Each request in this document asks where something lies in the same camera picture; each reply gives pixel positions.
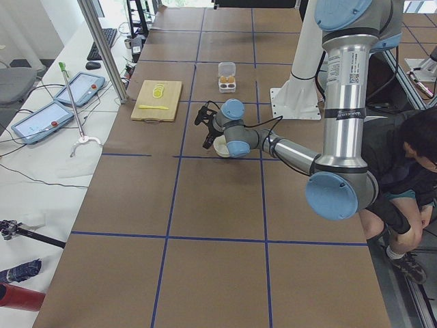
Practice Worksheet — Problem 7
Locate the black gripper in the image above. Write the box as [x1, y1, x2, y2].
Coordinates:
[202, 117, 222, 148]

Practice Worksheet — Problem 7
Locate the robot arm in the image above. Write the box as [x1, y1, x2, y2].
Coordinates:
[195, 1, 404, 221]

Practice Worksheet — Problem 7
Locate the clear plastic egg box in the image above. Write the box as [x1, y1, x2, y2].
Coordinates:
[218, 61, 236, 93]

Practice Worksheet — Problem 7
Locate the white bowl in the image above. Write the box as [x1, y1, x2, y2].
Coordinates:
[213, 135, 230, 158]

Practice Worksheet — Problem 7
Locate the wooden cutting board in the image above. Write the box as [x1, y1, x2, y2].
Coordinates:
[130, 80, 182, 122]

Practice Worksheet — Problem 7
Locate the lemon slice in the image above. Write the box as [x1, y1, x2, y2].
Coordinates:
[152, 88, 163, 98]

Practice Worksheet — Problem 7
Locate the yellow plastic knife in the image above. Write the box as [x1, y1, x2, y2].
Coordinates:
[138, 105, 169, 110]

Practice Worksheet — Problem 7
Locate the reacher grabber stick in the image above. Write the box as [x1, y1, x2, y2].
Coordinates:
[59, 61, 103, 158]

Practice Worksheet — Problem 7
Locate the black computer mouse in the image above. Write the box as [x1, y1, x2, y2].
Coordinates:
[85, 61, 101, 70]

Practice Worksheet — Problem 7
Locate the black keyboard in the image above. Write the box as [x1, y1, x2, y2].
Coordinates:
[86, 27, 118, 61]

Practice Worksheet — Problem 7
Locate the blue teach pendant tablet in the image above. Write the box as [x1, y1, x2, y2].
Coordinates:
[12, 100, 74, 144]

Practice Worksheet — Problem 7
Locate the seated person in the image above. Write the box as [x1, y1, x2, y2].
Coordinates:
[358, 107, 436, 284]

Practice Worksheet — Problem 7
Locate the grey office chair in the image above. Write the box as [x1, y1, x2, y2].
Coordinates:
[1, 61, 40, 108]

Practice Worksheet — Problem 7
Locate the black tripod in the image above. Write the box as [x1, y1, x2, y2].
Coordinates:
[1, 220, 66, 249]

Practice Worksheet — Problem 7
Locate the folded dark blue umbrella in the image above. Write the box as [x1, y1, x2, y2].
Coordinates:
[1, 259, 42, 284]

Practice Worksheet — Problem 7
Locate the red cylinder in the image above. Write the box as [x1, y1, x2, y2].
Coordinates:
[1, 284, 46, 312]

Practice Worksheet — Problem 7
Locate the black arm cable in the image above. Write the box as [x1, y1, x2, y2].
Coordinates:
[245, 114, 315, 175]

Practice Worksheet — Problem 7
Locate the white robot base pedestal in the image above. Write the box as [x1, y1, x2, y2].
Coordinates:
[270, 0, 323, 120]

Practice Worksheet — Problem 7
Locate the aluminium frame post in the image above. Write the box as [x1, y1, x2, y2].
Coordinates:
[77, 0, 128, 104]

